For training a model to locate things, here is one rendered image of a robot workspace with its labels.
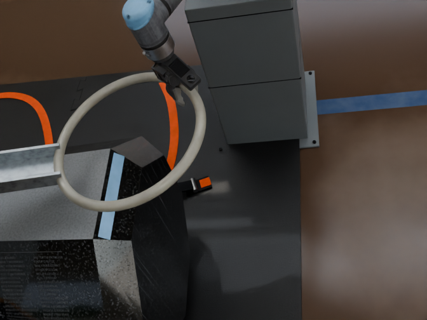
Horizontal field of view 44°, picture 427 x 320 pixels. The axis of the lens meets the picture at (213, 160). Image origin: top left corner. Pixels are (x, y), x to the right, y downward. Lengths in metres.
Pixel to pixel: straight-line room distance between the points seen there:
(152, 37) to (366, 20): 1.90
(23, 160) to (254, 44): 0.99
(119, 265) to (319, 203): 1.09
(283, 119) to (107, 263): 1.20
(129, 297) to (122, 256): 0.13
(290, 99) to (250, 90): 0.18
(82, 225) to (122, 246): 0.13
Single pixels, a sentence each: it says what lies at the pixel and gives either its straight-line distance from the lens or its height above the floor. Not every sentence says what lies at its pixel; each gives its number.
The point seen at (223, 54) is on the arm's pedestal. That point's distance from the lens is 2.21.
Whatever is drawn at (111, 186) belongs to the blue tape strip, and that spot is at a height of 0.79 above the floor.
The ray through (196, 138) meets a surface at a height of 0.97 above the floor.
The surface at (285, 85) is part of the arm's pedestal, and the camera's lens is 2.33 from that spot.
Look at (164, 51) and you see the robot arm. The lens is 1.51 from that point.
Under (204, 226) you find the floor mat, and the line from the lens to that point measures 2.42.
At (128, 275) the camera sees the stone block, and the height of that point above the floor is 0.66.
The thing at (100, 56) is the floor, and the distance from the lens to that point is 3.42.
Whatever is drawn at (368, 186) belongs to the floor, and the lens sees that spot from 2.46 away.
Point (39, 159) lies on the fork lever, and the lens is 1.72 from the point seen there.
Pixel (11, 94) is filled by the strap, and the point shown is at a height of 0.02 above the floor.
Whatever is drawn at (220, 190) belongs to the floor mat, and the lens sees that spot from 2.50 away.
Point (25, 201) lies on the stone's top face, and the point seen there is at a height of 0.80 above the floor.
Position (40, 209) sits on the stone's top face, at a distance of 1.74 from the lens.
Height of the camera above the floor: 2.08
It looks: 52 degrees down
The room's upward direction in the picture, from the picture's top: 20 degrees counter-clockwise
